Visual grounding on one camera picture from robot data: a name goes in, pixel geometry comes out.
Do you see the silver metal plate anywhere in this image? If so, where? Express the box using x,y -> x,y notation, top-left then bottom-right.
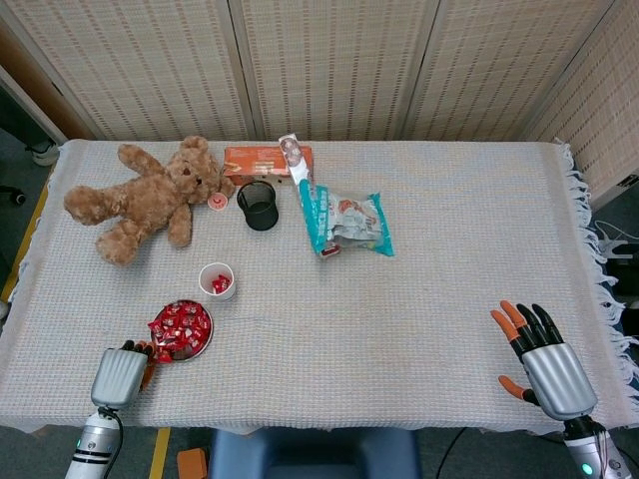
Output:
153,298 -> 216,363

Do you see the orange cardboard box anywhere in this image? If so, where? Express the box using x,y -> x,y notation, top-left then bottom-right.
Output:
222,145 -> 315,186

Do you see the white sneaker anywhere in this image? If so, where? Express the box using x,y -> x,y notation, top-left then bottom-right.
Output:
30,141 -> 60,166

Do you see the white paper cup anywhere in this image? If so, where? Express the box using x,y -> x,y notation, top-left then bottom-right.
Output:
198,262 -> 238,301

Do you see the grey waffle tablecloth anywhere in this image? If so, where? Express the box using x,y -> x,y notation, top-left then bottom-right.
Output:
0,138 -> 639,435

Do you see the black floor cable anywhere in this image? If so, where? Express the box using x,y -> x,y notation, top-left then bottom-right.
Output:
436,427 -> 468,479

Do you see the orange block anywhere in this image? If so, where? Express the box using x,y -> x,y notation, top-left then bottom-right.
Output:
177,447 -> 209,479

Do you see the black mesh pen holder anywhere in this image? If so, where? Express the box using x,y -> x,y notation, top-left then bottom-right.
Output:
236,180 -> 280,232

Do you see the white plug with cable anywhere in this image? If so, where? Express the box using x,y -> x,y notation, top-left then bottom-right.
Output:
592,219 -> 631,261

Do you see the teal snack bag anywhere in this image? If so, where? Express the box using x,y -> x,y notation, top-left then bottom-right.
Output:
298,179 -> 395,258

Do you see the long white wrap box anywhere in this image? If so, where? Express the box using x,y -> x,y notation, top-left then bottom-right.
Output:
278,133 -> 344,260

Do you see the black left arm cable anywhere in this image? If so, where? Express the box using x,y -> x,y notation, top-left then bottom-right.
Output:
99,407 -> 124,465

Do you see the right robot hand grey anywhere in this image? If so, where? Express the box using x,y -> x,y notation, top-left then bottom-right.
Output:
490,299 -> 599,421

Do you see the left robot hand grey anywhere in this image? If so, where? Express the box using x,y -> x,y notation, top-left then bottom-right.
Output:
90,339 -> 158,411

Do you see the beige woven folding screen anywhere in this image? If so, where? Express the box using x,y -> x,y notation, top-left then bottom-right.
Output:
0,0 -> 639,211

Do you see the brown teddy bear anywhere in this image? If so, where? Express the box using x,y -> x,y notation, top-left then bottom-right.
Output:
63,135 -> 236,266

